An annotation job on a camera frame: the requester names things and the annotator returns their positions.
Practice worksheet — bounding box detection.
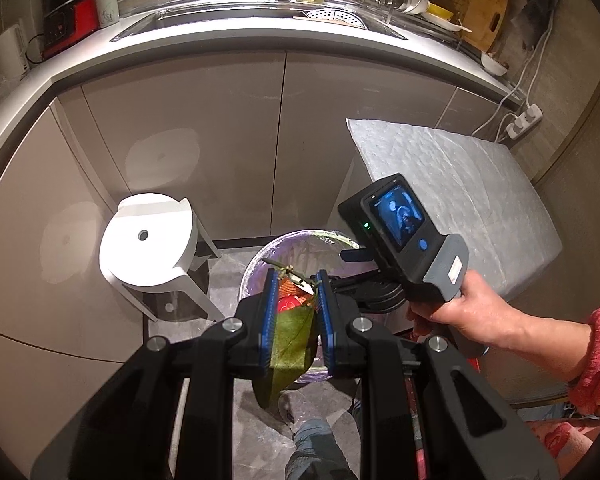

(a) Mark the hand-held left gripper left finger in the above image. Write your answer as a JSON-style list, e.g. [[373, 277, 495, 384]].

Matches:
[[30, 269, 283, 480]]

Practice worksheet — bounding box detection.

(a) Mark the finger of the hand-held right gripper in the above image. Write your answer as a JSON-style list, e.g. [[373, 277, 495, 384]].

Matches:
[[340, 247, 376, 264], [328, 274, 376, 294]]

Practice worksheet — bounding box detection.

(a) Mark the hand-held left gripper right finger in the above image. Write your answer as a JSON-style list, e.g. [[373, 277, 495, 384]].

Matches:
[[315, 269, 561, 480]]

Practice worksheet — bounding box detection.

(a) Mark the green leaf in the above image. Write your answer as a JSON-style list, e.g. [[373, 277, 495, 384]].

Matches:
[[254, 257, 322, 411]]

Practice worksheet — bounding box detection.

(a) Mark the round bin with purple bag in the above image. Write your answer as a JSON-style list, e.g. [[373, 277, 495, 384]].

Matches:
[[240, 229, 376, 386]]

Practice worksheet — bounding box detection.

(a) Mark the person's right forearm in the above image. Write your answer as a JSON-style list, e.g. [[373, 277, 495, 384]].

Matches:
[[516, 306, 595, 380]]

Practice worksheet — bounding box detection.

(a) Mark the person's right hand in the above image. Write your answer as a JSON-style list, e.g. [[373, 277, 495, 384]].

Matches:
[[406, 270, 527, 359]]

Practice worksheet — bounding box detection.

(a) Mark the orange foam net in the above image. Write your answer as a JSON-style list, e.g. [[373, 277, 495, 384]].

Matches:
[[279, 280, 313, 301]]

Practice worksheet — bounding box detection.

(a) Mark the grey slipper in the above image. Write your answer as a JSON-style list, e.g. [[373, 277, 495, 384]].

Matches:
[[278, 390, 312, 427]]

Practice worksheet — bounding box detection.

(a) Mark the person's grey trouser leg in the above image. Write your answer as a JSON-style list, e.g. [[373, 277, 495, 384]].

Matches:
[[285, 405, 361, 480]]

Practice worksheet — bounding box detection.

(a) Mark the white round stool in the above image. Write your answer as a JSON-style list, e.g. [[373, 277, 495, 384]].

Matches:
[[99, 194, 221, 322]]

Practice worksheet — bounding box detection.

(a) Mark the white power strip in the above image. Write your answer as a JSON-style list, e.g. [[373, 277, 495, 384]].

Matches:
[[505, 103, 543, 140]]

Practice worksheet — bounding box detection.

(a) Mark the beige kitchen cabinet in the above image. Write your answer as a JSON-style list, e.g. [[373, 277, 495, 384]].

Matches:
[[0, 50, 523, 411]]

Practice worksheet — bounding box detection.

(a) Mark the small white bowl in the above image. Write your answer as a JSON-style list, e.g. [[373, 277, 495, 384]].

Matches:
[[480, 52, 509, 77]]

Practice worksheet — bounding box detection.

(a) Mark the metal steamer plate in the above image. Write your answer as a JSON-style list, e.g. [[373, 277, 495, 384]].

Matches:
[[294, 7, 363, 28]]

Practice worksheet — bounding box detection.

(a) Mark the wooden cutting board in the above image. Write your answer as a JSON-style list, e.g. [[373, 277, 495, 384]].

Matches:
[[435, 0, 510, 53]]

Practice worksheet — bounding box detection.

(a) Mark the stainless steel sink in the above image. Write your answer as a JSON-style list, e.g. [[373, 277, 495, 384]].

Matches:
[[112, 2, 408, 43]]

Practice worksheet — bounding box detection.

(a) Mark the dark hanging cloth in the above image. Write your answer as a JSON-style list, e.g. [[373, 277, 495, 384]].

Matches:
[[511, 0, 561, 48]]

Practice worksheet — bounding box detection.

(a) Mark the white cup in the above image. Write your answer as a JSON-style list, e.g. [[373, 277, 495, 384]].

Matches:
[[96, 0, 120, 29]]

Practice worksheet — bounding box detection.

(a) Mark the red and black blender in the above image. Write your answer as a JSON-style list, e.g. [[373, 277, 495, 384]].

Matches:
[[40, 0, 98, 58]]

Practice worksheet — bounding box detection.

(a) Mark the white kettle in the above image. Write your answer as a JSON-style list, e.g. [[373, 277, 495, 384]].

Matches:
[[0, 22, 31, 81]]

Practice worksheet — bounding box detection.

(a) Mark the white cable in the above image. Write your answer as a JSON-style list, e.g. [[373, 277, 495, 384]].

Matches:
[[472, 25, 556, 136]]

